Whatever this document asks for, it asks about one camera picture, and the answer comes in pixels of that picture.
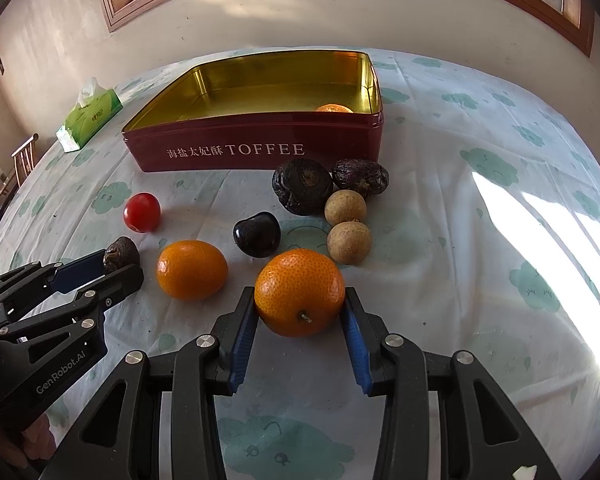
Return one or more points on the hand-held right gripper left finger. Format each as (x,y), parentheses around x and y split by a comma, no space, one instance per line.
(242,340)

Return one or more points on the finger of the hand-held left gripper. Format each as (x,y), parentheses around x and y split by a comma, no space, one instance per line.
(77,272)
(120,280)

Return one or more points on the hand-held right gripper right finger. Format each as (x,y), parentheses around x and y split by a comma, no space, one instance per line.
(355,350)

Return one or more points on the small brown wrinkled fruit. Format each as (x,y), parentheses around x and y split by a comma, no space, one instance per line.
(122,255)

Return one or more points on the orange with stem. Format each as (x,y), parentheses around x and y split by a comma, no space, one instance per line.
(300,290)

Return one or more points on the dark purple glossy plum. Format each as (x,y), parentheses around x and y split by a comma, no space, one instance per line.
(256,235)

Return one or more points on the tan longan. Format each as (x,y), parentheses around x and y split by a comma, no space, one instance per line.
(349,242)
(345,207)

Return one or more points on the large wrinkled passion fruit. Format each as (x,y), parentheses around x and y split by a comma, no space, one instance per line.
(302,187)

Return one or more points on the wrinkled purple passion fruit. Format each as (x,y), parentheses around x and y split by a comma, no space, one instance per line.
(360,176)

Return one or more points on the dark red rectangular tin box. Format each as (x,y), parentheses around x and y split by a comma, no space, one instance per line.
(260,145)

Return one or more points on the person's left hand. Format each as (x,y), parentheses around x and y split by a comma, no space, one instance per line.
(37,437)

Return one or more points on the red cherry tomato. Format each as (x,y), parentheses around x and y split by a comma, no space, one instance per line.
(142,212)

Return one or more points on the wooden chair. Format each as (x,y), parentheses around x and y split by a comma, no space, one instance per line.
(25,152)

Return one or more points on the white tablecloth with green print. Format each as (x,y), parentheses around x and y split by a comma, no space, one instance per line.
(455,260)

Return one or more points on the green tissue pack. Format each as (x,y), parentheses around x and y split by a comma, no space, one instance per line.
(87,120)

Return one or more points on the brown wooden window frame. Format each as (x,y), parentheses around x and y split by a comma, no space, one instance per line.
(125,10)

